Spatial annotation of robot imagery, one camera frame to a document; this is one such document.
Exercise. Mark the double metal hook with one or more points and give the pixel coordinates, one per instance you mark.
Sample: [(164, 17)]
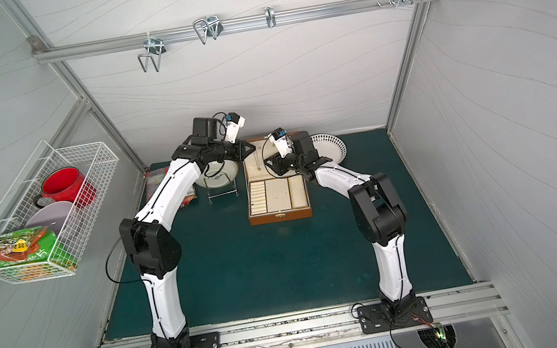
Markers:
[(151, 57)]

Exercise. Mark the grey plate in basket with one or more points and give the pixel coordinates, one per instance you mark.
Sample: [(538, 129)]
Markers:
[(55, 216)]

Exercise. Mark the red candy bag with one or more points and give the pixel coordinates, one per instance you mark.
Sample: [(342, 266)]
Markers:
[(173, 183)]

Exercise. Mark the speckled cream plate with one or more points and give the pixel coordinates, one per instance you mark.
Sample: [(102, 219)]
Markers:
[(218, 174)]

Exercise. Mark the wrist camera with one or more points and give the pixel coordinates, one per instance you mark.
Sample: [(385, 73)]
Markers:
[(233, 123), (279, 138)]

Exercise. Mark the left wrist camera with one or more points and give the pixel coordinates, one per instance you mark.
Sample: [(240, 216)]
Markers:
[(233, 123)]

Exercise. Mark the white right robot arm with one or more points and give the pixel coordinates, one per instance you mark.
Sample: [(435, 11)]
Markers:
[(380, 214)]

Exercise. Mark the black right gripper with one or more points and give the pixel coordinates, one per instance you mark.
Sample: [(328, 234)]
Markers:
[(279, 163)]

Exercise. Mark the red enamel mug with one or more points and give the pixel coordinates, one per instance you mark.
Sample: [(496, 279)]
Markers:
[(67, 184)]

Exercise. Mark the small metal hook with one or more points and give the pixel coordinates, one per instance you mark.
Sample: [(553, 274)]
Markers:
[(269, 14)]

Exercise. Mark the green snack bag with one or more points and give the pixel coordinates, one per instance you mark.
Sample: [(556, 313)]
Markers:
[(34, 254)]

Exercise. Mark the chrome wire plate stand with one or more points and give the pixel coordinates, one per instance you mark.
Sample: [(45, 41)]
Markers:
[(218, 192)]

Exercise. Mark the white patterned rim bowl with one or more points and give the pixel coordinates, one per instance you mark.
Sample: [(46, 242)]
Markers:
[(330, 146)]

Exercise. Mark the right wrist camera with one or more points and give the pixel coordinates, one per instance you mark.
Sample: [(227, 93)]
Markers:
[(279, 138)]

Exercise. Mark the brown jewelry box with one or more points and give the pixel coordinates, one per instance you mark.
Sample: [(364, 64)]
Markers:
[(273, 198)]

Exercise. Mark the metal loop hook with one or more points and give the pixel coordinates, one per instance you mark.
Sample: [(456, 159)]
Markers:
[(208, 27)]

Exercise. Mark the white wire wall basket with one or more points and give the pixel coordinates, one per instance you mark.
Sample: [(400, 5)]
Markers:
[(95, 160)]

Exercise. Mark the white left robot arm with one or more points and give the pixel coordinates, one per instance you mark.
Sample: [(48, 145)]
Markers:
[(147, 238)]

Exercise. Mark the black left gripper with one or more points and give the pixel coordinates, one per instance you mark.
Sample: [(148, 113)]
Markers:
[(233, 148)]

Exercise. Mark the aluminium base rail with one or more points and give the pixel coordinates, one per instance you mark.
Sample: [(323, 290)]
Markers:
[(323, 326)]

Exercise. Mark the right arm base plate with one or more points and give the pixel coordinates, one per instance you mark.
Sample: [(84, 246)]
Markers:
[(377, 318)]

